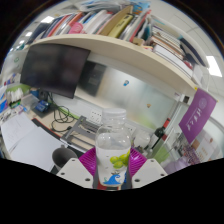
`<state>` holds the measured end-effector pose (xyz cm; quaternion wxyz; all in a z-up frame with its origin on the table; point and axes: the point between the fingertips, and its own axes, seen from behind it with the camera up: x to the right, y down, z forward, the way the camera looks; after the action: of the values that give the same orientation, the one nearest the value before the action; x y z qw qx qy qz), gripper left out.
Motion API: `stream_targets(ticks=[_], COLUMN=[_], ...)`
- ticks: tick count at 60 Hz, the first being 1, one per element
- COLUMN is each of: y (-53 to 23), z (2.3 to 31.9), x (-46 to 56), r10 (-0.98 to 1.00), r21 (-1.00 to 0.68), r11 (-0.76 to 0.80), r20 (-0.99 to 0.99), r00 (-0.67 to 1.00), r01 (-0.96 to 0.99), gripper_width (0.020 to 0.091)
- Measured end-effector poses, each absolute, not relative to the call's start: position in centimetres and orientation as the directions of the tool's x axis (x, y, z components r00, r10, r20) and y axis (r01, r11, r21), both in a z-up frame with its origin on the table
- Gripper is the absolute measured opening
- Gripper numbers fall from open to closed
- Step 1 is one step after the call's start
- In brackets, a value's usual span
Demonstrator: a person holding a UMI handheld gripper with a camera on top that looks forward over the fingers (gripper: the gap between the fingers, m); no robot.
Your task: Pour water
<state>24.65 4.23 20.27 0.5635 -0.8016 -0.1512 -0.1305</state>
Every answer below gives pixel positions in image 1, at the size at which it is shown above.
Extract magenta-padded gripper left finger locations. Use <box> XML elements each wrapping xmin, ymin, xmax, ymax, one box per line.
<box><xmin>56</xmin><ymin>147</ymin><xmax>100</xmax><ymax>190</ymax></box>

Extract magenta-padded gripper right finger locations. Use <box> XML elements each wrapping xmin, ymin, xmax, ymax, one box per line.
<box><xmin>127</xmin><ymin>147</ymin><xmax>169</xmax><ymax>190</ymax></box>

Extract clear plastic drink bottle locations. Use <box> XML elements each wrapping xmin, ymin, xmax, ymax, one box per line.
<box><xmin>94</xmin><ymin>107</ymin><xmax>132</xmax><ymax>191</ymax></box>

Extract black red-edged desk mat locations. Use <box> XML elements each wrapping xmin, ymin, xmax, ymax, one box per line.
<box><xmin>31</xmin><ymin>117</ymin><xmax>98</xmax><ymax>174</ymax></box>

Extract white lidded jar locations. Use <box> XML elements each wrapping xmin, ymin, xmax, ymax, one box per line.
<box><xmin>132</xmin><ymin>129</ymin><xmax>151</xmax><ymax>151</ymax></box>

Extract grey cup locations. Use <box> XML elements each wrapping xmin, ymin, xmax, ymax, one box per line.
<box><xmin>51</xmin><ymin>146</ymin><xmax>80</xmax><ymax>173</ymax></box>

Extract grey metal laptop stand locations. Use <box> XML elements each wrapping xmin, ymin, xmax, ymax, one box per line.
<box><xmin>59</xmin><ymin>115</ymin><xmax>105</xmax><ymax>155</ymax></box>

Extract dark wine bottle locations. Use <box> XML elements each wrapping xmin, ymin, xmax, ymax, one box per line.
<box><xmin>151</xmin><ymin>117</ymin><xmax>172</xmax><ymax>151</ymax></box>

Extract group photo poster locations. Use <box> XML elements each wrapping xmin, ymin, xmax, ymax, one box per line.
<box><xmin>179</xmin><ymin>128</ymin><xmax>224</xmax><ymax>165</ymax></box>

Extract white paper sheets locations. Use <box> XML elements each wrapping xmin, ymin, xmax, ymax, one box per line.
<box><xmin>0</xmin><ymin>113</ymin><xmax>65</xmax><ymax>173</ymax></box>

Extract purple hanging banner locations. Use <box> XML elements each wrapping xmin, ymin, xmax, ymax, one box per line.
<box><xmin>178</xmin><ymin>87</ymin><xmax>218</xmax><ymax>145</ymax></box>

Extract black computer monitor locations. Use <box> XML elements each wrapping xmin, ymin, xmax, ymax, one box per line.
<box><xmin>19</xmin><ymin>43</ymin><xmax>92</xmax><ymax>112</ymax></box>

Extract white wall sockets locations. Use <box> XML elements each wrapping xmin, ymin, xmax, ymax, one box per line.
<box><xmin>89</xmin><ymin>108</ymin><xmax>138</xmax><ymax>135</ymax></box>

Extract black cable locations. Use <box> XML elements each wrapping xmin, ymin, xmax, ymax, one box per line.
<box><xmin>49</xmin><ymin>92</ymin><xmax>73</xmax><ymax>133</ymax></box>

